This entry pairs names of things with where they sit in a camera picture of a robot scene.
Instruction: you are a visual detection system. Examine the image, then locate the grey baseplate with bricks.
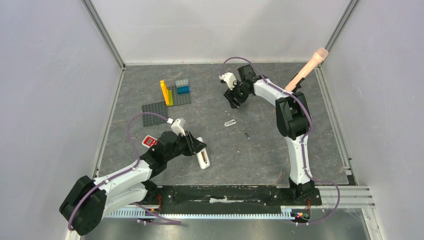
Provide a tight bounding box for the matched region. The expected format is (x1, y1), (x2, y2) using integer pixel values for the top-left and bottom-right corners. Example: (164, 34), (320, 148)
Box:
(168, 86), (192, 107)

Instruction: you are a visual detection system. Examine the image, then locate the aluminium frame rail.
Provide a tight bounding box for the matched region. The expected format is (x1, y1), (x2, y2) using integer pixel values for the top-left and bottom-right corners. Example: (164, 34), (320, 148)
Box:
(82, 0), (126, 178)

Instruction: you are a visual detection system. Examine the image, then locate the white remote with slot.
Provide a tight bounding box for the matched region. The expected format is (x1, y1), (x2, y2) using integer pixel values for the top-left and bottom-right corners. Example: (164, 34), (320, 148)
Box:
(196, 137), (211, 170)

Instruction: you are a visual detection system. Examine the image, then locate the green brick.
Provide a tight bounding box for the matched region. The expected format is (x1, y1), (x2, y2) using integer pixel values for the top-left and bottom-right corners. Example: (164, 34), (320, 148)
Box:
(167, 89), (174, 107)

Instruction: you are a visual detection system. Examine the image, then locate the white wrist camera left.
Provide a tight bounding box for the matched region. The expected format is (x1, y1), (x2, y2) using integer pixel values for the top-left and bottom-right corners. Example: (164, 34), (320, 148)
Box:
(167, 117), (186, 136)

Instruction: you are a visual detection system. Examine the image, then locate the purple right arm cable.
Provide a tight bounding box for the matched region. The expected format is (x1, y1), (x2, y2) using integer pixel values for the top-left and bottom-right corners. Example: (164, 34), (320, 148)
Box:
(221, 56), (341, 226)

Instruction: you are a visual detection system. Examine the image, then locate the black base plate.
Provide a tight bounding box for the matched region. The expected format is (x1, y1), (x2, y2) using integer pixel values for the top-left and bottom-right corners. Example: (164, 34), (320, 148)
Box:
(141, 185), (322, 215)

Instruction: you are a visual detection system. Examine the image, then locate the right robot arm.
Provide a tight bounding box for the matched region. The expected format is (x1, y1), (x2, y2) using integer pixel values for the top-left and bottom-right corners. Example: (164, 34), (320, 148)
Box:
(219, 64), (315, 204)

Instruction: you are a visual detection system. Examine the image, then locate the white cable duct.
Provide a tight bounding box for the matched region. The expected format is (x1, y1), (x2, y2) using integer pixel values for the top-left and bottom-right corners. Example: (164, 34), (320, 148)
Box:
(127, 207), (294, 220)

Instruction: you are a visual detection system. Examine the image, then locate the pink toy microphone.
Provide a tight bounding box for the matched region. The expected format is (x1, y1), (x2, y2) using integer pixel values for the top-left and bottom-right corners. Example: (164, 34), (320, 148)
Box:
(284, 47), (329, 92)

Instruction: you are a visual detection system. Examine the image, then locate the yellow brick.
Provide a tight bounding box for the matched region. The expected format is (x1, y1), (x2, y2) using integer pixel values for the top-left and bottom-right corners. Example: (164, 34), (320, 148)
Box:
(160, 80), (170, 106)

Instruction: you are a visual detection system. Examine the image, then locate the grey brick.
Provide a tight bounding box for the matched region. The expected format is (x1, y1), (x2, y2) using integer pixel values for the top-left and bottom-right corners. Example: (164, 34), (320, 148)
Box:
(175, 79), (189, 88)

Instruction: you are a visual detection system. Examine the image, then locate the blue brick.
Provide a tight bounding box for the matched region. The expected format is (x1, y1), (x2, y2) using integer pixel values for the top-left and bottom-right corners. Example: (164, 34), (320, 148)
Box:
(176, 85), (190, 95)

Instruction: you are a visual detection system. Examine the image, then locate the dark grey brick baseplate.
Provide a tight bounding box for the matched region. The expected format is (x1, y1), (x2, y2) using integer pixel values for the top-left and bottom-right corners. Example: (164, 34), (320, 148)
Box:
(141, 101), (169, 127)

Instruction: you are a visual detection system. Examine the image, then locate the dark battery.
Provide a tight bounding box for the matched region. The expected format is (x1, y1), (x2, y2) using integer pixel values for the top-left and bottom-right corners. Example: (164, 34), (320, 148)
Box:
(244, 132), (251, 140)

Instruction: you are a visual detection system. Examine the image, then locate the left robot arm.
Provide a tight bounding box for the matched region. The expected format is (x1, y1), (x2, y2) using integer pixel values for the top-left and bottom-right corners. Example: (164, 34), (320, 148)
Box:
(59, 131), (207, 236)

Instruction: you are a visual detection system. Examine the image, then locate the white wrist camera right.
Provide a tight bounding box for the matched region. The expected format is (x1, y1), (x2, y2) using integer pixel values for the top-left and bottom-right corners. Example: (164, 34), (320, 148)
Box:
(219, 72), (238, 91)

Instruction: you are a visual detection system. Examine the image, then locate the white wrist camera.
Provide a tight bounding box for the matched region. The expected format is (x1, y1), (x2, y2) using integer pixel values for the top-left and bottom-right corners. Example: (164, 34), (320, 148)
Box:
(219, 72), (238, 91)
(167, 117), (186, 136)

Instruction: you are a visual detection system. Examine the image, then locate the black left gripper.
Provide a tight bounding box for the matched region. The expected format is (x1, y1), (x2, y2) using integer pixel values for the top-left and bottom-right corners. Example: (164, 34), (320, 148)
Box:
(165, 130), (207, 162)

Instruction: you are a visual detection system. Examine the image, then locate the red white small device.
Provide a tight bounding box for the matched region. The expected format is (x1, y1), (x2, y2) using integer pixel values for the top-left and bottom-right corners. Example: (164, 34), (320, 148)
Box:
(141, 135), (158, 148)

